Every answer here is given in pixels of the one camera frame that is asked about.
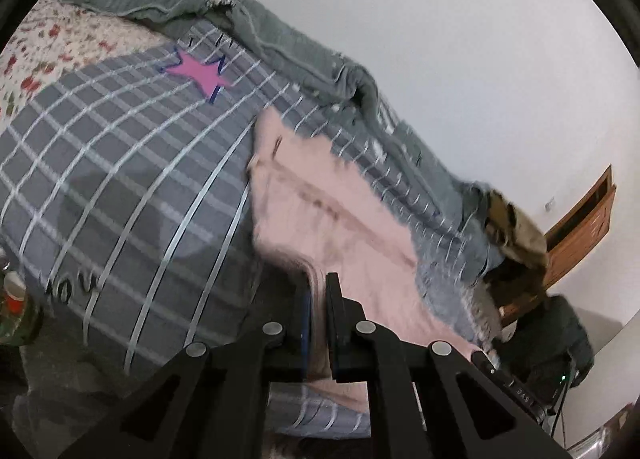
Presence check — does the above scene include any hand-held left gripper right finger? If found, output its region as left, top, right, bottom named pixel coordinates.
left=325, top=271, right=573, bottom=459

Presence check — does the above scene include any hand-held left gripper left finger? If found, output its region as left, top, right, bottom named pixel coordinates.
left=57, top=279, right=316, bottom=459

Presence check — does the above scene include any pink ribbed sweater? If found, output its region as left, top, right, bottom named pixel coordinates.
left=247, top=106, right=483, bottom=412

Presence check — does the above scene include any brown clothes pile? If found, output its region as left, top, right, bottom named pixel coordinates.
left=482, top=189, right=548, bottom=270

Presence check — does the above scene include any dark jacket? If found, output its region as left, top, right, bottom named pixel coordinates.
left=492, top=294, right=596, bottom=410

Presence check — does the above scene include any wooden chair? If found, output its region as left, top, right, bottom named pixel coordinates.
left=482, top=259, right=551, bottom=327

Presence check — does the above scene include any wooden door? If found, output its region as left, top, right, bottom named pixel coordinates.
left=542, top=165, right=617, bottom=290

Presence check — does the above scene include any grey checked star blanket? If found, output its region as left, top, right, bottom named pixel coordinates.
left=0, top=19, right=506, bottom=440

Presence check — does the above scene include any red and white cup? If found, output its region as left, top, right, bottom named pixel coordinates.
left=0, top=269, right=28, bottom=316

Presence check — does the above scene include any floral bed sheet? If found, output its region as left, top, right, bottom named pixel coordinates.
left=0, top=0, right=171, bottom=120

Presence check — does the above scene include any black cable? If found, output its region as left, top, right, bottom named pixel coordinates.
left=550, top=364, right=576, bottom=440

